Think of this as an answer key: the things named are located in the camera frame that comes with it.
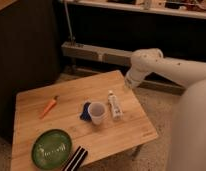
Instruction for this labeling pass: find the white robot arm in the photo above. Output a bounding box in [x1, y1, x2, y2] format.
[125, 48, 206, 171]

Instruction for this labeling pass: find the translucent plastic cup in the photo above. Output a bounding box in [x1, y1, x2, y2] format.
[88, 102, 106, 125]

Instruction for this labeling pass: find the wooden table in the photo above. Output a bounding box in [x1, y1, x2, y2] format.
[11, 70, 158, 171]

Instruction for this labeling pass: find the white tube bottle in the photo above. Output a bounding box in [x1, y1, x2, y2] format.
[108, 91, 123, 120]

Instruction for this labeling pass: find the blue cloth object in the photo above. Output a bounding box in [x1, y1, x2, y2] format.
[80, 102, 91, 121]

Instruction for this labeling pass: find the metal pole stand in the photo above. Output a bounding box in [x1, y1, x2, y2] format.
[64, 0, 77, 73]

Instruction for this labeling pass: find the orange toy carrot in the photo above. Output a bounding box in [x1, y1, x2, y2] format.
[40, 96, 59, 119]

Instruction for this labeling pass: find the green round plate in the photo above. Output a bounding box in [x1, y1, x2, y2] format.
[31, 129, 72, 170]

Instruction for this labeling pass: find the black white striped block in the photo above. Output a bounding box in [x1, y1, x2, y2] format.
[62, 146, 88, 171]

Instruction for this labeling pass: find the white shelf ledge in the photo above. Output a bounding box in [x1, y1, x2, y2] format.
[59, 0, 206, 20]

